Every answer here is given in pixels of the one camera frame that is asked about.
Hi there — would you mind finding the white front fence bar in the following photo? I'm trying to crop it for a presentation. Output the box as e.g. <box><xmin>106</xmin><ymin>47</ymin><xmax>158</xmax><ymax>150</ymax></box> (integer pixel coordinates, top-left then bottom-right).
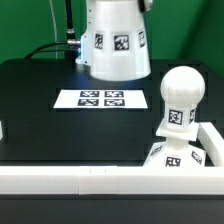
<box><xmin>0</xmin><ymin>166</ymin><xmax>224</xmax><ymax>195</ymax></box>

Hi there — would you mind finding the white lamp base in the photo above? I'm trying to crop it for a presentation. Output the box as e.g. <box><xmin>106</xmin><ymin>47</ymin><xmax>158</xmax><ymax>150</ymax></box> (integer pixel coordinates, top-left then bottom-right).
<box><xmin>144</xmin><ymin>120</ymin><xmax>206</xmax><ymax>168</ymax></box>

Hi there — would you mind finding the black cable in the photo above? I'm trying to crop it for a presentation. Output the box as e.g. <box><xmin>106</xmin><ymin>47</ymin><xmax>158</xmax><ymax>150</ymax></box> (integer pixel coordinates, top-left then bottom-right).
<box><xmin>23</xmin><ymin>0</ymin><xmax>82</xmax><ymax>61</ymax></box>

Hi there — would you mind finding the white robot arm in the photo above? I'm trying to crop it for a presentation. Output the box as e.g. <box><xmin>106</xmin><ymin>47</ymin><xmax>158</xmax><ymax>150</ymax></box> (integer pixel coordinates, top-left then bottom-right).
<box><xmin>77</xmin><ymin>0</ymin><xmax>153</xmax><ymax>75</ymax></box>

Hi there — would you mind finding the white right fence bar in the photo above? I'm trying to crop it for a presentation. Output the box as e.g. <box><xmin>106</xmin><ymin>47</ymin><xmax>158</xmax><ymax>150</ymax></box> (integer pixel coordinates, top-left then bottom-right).
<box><xmin>198</xmin><ymin>122</ymin><xmax>224</xmax><ymax>167</ymax></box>

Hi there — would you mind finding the white fence bar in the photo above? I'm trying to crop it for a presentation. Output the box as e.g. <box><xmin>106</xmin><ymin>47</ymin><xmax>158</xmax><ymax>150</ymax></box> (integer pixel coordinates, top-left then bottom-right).
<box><xmin>198</xmin><ymin>122</ymin><xmax>224</xmax><ymax>167</ymax></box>
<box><xmin>0</xmin><ymin>166</ymin><xmax>224</xmax><ymax>195</ymax></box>

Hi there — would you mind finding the white cable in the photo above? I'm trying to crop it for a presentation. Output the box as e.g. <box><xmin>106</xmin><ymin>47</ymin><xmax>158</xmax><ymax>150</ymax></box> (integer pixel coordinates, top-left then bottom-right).
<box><xmin>48</xmin><ymin>0</ymin><xmax>59</xmax><ymax>60</ymax></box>

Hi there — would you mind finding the white lamp shade cone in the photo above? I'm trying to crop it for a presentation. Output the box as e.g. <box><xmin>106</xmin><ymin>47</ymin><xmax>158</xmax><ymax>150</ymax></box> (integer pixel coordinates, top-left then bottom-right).
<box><xmin>90</xmin><ymin>0</ymin><xmax>151</xmax><ymax>81</ymax></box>

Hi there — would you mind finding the white lamp bulb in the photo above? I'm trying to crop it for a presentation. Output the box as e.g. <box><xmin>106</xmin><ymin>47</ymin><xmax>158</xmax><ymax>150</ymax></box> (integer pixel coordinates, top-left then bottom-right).
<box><xmin>160</xmin><ymin>66</ymin><xmax>205</xmax><ymax>133</ymax></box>

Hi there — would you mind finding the white marker sheet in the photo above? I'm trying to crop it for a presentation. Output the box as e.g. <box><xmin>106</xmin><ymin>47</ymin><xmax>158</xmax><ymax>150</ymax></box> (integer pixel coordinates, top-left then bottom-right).
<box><xmin>54</xmin><ymin>90</ymin><xmax>148</xmax><ymax>109</ymax></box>

